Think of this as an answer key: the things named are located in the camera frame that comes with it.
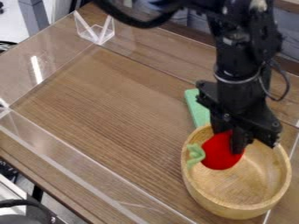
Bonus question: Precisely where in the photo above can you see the clear acrylic enclosure walls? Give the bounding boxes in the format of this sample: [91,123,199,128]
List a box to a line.
[0,10,299,224]

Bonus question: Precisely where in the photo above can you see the black metal bracket with bolt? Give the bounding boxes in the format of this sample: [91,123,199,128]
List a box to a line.
[25,198,60,224]

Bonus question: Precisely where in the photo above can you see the black cable lower left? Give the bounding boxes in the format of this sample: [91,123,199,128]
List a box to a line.
[0,199,49,224]

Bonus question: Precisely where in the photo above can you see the red plush fruit green leaf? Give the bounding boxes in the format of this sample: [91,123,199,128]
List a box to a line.
[187,130,243,170]

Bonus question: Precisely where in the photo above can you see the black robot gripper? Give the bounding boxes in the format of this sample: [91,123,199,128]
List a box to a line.
[196,66,283,154]

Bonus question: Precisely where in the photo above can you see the round wooden bowl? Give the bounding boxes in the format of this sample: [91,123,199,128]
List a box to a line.
[180,122,293,221]

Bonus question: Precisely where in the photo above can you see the green rectangular block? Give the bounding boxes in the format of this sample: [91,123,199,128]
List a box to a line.
[184,88,211,128]

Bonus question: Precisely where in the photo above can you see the grey post upper left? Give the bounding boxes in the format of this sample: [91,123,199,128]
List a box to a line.
[17,0,49,36]

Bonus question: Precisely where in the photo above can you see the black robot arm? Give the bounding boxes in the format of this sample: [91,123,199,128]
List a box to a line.
[93,0,284,154]

